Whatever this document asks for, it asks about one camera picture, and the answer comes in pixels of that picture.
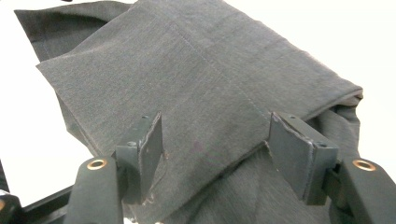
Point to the black pleated skirt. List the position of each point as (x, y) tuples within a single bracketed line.
[(199, 77)]

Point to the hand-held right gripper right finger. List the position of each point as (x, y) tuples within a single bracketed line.
[(299, 158)]

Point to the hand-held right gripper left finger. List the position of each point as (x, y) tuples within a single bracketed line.
[(144, 155)]

